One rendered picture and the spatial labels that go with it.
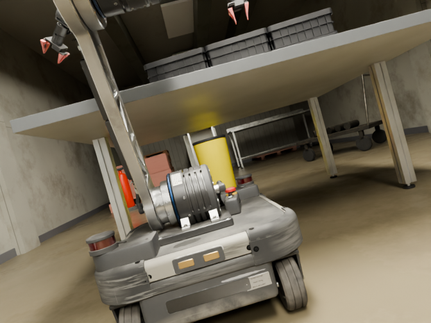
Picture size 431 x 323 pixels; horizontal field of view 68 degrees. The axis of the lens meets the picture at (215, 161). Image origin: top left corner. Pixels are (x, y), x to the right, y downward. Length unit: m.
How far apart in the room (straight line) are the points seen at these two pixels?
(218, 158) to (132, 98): 2.54
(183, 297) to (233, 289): 0.12
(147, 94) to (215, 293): 0.60
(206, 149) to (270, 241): 2.77
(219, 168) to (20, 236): 2.11
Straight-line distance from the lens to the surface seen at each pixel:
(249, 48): 1.57
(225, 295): 0.80
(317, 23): 1.64
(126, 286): 0.81
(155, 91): 1.02
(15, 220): 3.80
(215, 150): 3.49
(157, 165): 5.44
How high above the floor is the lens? 0.44
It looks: 1 degrees down
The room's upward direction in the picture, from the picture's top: 16 degrees counter-clockwise
